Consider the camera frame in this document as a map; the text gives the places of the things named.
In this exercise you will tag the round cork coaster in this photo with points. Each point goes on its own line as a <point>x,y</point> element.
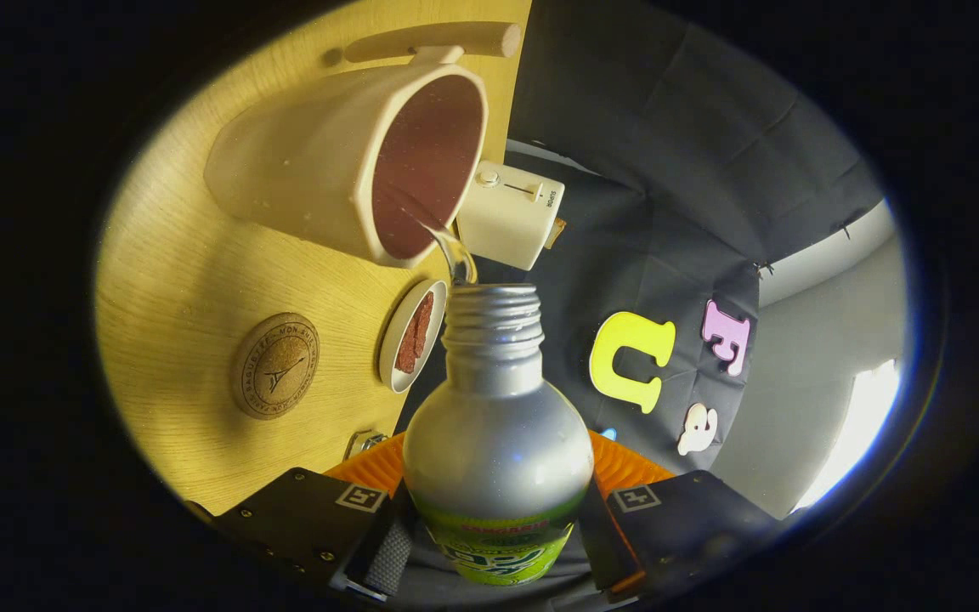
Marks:
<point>275,365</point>

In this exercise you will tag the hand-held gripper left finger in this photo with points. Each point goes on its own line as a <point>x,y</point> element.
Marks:
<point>387,557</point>

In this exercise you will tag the white toaster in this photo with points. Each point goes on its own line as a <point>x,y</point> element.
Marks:
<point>506,221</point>

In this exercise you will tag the bright ceiling light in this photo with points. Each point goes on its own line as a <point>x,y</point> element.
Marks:
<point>855,433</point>

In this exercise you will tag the silver bottle with green label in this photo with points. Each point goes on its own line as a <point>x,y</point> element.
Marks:
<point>498,425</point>

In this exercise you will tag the white round plate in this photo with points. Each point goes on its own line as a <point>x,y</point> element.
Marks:
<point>389,344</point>

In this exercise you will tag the black backdrop cloth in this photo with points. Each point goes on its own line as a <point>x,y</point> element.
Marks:
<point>668,170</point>

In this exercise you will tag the red food piece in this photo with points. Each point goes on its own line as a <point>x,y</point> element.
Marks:
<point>413,336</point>

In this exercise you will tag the clear juice stream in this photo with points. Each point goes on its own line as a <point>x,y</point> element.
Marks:
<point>453,248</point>

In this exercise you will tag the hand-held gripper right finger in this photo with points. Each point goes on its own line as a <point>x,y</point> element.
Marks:
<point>604,552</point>

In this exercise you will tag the bread slice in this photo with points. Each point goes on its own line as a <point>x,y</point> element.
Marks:
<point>557,231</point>

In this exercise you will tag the wooden table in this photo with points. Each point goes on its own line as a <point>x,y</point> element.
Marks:
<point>175,272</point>

